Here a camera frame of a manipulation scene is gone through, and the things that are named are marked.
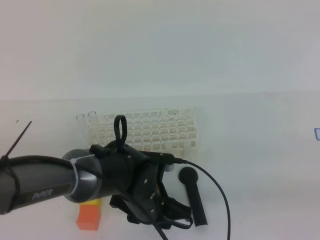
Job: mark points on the white plastic test tube rack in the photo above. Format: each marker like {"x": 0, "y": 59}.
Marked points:
{"x": 162, "y": 130}

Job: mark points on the white zip tie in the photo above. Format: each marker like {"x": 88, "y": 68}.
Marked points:
{"x": 86, "y": 180}

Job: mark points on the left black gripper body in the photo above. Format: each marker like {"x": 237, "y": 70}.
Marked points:
{"x": 143, "y": 196}

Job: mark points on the clear test tube in rack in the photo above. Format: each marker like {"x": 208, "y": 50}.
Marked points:
{"x": 93, "y": 121}
{"x": 82, "y": 125}

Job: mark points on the yellow block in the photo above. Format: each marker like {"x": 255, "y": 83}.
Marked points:
{"x": 94, "y": 202}

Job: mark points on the orange block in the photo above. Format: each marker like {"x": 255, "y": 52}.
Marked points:
{"x": 89, "y": 217}

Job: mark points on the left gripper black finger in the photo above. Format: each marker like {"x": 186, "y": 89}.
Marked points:
{"x": 117, "y": 202}
{"x": 173, "y": 213}

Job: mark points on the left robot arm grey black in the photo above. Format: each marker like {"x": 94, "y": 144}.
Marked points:
{"x": 131, "y": 178}

